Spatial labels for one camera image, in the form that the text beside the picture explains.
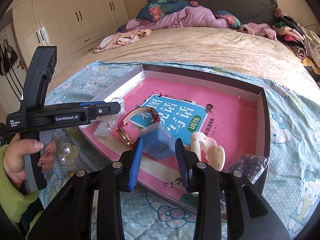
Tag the dark teal garment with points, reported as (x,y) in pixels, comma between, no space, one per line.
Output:
(35,210)

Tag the dark grey headboard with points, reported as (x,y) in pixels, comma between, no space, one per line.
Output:
(237,3)

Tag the blue packet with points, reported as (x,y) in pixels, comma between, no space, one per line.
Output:
(157,142)

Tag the small floral dark blue pillow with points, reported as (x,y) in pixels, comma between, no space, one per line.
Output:
(228,20)

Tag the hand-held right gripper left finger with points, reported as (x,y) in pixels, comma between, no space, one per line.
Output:
(135,165)

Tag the grey shallow cardboard box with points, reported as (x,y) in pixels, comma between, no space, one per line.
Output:
(261,120)

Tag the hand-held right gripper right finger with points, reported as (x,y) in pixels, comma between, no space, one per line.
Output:
(181,165)

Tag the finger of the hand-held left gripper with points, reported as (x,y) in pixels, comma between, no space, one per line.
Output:
(105,110)
(90,104)

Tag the pile of mixed clothes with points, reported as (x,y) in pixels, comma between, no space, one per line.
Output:
(300,42)

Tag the cream wardrobe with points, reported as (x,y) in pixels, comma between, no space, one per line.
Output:
(75,17)

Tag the clear earring packet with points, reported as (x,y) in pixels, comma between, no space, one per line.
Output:
(105,128)

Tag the rose gold wrist watch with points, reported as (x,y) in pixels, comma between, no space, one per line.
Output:
(125,135)

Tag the cream hair claw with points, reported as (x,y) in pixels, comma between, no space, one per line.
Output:
(210,152)

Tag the peach garment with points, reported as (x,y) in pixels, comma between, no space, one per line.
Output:
(120,40)

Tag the person's left hand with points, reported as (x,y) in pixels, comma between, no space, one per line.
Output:
(15,160)

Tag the beige bedspread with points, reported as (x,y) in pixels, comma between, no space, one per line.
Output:
(212,47)

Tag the cartoon cat printed blanket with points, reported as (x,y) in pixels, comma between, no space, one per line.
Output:
(295,155)

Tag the pink quilt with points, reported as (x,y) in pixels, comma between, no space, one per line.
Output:
(180,18)

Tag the pearl hair clip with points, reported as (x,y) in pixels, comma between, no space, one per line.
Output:
(67,153)

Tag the pink fuzzy garment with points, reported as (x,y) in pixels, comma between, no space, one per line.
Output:
(260,31)

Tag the pink book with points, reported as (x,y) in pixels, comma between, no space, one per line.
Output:
(232,120)

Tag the large floral dark blue pillow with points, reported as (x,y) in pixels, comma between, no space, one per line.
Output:
(162,8)

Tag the black dotted packet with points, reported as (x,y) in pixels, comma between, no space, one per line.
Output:
(247,165)

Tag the black handbag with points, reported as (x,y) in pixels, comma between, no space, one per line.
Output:
(7,60)

